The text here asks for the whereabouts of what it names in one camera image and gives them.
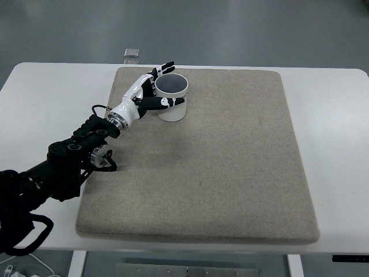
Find black table control panel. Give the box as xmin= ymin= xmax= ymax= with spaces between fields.
xmin=332 ymin=255 xmax=369 ymax=263

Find white table leg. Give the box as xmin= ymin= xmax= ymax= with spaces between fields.
xmin=67 ymin=250 xmax=87 ymax=277
xmin=287 ymin=254 xmax=304 ymax=277

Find black braided cable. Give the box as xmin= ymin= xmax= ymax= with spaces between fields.
xmin=0 ymin=170 xmax=55 ymax=257

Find white table leg right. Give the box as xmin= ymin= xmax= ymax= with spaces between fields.
xmin=287 ymin=254 xmax=304 ymax=277

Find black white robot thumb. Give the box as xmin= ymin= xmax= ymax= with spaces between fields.
xmin=138 ymin=97 xmax=185 ymax=111

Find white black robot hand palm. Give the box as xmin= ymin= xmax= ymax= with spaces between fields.
xmin=111 ymin=73 xmax=155 ymax=127

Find white ribbed cup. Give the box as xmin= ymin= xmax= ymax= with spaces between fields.
xmin=155 ymin=73 xmax=189 ymax=122

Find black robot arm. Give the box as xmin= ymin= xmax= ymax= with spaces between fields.
xmin=1 ymin=62 xmax=185 ymax=212

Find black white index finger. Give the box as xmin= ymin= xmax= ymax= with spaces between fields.
xmin=146 ymin=61 xmax=175 ymax=80

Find grey metal base plate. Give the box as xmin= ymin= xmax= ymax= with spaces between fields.
xmin=116 ymin=263 xmax=260 ymax=277

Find white table leg left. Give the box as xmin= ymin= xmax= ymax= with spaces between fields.
xmin=67 ymin=250 xmax=87 ymax=277

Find beige felt mat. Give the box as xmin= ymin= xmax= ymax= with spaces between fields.
xmin=76 ymin=69 xmax=320 ymax=245

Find white cable on floor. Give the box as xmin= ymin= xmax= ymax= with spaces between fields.
xmin=0 ymin=252 xmax=57 ymax=277

